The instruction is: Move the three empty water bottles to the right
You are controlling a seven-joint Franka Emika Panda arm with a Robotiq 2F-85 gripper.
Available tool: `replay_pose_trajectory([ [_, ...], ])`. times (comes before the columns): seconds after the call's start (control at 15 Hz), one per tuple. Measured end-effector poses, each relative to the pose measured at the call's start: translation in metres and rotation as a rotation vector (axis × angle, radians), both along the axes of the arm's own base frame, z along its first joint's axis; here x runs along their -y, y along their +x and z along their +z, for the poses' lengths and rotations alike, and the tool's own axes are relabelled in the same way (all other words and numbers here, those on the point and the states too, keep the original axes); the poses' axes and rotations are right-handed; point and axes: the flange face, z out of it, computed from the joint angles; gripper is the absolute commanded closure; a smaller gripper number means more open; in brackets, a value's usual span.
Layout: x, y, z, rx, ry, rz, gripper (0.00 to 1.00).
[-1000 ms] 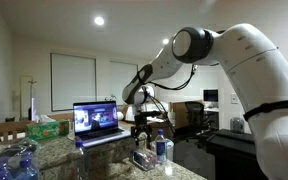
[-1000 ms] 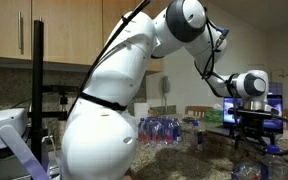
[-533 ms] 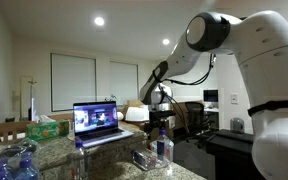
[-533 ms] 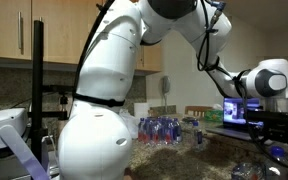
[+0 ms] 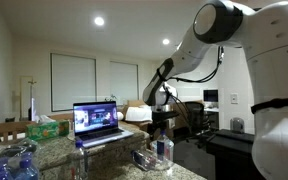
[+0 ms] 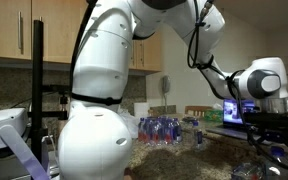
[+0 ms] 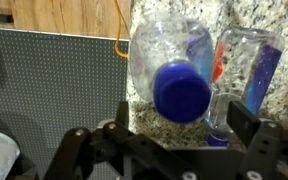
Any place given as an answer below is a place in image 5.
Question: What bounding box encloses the white door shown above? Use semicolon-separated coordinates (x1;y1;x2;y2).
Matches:
19;75;35;120

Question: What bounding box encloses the tall cardboard box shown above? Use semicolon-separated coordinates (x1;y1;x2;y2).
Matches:
170;102;189;131

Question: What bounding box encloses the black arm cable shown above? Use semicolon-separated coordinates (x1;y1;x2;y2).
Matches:
157;45;226;118

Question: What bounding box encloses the open cardboard box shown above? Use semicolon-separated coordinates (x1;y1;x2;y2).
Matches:
122;98;156;124

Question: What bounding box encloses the black office chair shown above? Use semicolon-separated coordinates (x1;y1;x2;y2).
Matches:
183;101;218;149

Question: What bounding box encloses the green tissue box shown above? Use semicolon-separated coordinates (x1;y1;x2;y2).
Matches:
25;114;70;142

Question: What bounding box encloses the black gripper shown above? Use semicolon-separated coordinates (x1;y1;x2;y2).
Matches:
151;110;180;137

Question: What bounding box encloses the white wall light switch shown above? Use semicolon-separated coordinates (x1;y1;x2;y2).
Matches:
230;93;239;105

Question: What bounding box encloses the wrapped pack of water bottles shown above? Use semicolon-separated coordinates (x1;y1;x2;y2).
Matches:
0;137;42;180

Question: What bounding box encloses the silver open laptop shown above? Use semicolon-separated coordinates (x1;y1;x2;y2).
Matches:
72;100;135;149

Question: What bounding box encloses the purple screen monitor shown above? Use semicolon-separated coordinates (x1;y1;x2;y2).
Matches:
28;97;38;122

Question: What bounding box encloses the white desktop monitor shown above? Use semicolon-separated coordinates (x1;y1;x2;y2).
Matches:
202;88;220;104

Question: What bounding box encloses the grey speckled mat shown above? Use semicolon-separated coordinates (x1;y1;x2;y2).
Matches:
206;129;257;180

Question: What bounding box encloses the wooden coat rack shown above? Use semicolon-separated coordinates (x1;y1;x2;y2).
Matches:
27;79;38;101

